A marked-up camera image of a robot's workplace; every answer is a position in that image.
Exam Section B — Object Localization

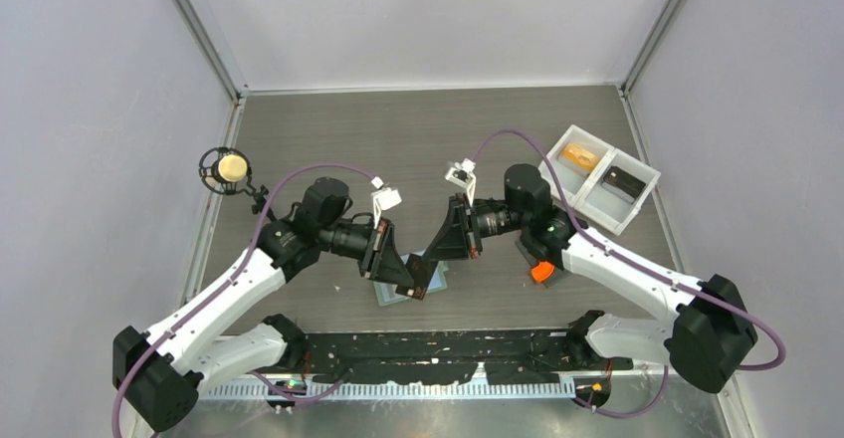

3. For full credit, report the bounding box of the white two-compartment tray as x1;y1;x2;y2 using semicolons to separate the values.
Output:
538;125;661;236

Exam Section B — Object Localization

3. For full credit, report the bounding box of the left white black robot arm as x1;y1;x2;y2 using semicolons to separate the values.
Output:
112;177;413;436

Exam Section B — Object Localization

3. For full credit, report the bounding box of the orange card in tray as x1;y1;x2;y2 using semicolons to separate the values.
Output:
559;143;601;174

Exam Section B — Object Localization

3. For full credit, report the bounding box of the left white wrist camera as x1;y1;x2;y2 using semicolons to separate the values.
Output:
370;176;402;226

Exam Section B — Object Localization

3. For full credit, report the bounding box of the black credit card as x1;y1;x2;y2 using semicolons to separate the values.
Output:
395;254;440;301
601;165;647;203

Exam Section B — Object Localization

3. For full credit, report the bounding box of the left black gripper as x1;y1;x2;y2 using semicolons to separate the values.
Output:
318;217;414;287

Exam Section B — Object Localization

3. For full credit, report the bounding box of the orange curved toy piece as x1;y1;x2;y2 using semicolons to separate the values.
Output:
530;261;556;284

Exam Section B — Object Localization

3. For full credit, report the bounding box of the green leather card holder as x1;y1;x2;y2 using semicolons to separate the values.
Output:
373;251;448;307

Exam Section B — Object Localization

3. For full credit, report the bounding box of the microphone with black shock mount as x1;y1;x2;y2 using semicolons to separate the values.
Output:
198;146;270;215

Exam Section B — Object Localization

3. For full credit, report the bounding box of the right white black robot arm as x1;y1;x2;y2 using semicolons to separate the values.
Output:
424;159;758;393

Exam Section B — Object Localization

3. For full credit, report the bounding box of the purple cable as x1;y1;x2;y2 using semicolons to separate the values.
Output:
110;162;384;438
471;128;787;420

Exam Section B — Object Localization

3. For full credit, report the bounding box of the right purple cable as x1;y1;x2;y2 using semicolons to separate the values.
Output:
471;128;787;420

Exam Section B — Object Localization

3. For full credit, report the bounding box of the aluminium rail frame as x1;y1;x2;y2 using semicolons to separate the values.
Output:
197;332;734;402

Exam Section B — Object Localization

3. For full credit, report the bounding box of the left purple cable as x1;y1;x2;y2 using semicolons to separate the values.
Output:
110;162;384;438

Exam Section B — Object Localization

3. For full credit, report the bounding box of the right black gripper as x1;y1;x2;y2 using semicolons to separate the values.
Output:
423;194;528;265

